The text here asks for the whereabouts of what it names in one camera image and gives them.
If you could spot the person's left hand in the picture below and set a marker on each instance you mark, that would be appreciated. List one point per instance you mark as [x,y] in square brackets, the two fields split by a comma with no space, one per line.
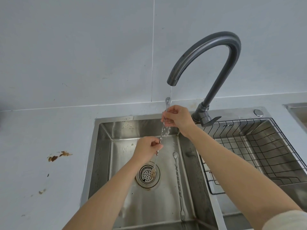
[144,150]

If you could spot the person's right hand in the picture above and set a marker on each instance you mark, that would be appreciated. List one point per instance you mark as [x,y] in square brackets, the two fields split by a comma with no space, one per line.
[183,119]

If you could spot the person's left thumb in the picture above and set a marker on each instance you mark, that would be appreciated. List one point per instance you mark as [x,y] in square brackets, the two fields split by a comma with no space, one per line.
[158,147]

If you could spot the person's right thumb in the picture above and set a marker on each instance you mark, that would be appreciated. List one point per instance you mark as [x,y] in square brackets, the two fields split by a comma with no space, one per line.
[171,124]

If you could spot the long twisted metal fork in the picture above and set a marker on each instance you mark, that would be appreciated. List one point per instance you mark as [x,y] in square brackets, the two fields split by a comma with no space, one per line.
[167,103]
[179,180]

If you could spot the person's right forearm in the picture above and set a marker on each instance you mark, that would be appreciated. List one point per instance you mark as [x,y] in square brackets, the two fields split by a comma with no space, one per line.
[239,174]

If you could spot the person's left forearm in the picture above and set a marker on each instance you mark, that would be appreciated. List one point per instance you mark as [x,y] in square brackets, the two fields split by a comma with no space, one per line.
[112,194]

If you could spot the thin water stream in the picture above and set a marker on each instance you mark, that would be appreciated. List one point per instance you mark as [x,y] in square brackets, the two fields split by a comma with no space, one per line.
[170,92]

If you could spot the round metal drain strainer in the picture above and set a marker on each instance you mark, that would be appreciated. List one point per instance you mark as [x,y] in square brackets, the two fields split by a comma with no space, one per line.
[145,177]

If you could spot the stainless steel double sink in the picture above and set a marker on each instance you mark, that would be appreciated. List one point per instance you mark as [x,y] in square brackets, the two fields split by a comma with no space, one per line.
[124,170]

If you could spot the grey gooseneck faucet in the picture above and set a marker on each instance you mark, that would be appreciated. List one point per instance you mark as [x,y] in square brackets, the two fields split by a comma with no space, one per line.
[224,69]

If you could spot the round metal sink cap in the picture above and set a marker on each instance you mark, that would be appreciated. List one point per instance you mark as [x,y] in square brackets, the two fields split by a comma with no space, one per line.
[258,113]

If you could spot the stainless steel basin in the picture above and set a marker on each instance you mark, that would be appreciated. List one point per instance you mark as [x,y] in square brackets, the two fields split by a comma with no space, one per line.
[299,114]

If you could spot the white sleeve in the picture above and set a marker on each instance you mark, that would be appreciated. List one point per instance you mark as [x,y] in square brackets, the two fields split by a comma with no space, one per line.
[285,220]

